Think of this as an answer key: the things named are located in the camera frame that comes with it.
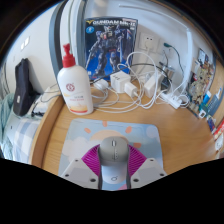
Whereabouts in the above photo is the white power adapter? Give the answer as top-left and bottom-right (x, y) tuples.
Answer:
(143, 73), (161, 98)

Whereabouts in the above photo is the teal blanket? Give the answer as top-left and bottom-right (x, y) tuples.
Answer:
(0, 93), (18, 158)

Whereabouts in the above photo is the white wall socket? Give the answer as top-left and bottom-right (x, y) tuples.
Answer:
(138, 32), (161, 53)

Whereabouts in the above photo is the colourful figurine box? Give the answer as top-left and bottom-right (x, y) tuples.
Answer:
(186, 48), (216, 101)

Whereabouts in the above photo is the white red-pump lotion bottle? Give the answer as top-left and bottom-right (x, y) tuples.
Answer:
(56, 43), (95, 116)

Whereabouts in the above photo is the blue spray bottle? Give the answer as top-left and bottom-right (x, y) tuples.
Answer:
(206, 87), (224, 118)

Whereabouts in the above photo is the dark green cable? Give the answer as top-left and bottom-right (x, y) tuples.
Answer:
(163, 42), (185, 73)

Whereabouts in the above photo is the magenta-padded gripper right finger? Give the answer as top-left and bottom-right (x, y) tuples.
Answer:
(127, 143), (168, 190)

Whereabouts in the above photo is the grey metal desk frame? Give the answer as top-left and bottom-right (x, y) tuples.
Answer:
(49, 0), (86, 88)

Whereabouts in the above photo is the black bag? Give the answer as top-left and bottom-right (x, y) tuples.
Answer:
(12, 58), (36, 117)

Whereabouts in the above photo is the white charger block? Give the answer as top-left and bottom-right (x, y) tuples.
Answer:
(109, 70), (132, 94)

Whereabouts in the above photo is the blue robot model kit box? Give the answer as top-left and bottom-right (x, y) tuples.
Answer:
(83, 16), (139, 81)

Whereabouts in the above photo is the pastel sun cloud mouse pad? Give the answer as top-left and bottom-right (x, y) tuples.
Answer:
(58, 118), (164, 191)

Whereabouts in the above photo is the white power strip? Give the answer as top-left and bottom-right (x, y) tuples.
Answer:
(159, 91), (184, 109)

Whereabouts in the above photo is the white grey computer mouse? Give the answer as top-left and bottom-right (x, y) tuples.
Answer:
(97, 137), (131, 186)

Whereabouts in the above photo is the white light switch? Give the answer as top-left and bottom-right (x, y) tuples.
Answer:
(19, 35), (32, 51)

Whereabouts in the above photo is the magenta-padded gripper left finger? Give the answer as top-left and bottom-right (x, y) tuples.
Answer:
(59, 143), (101, 190)

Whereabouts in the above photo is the bed with checked bedding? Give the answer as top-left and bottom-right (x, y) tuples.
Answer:
(6, 118), (43, 164)

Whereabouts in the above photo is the white desk lamp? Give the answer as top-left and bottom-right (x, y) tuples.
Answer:
(118, 3), (194, 101)

